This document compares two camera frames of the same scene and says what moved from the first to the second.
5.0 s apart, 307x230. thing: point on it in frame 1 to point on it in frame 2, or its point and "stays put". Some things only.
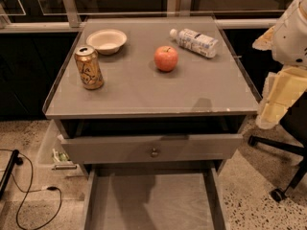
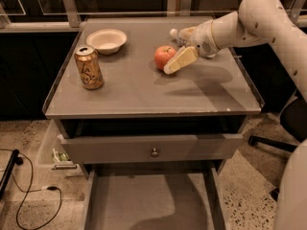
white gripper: [290, 38] to [202, 38]
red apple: [166, 58] stays put
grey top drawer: [153, 149] stays put
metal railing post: [74, 20] stays put
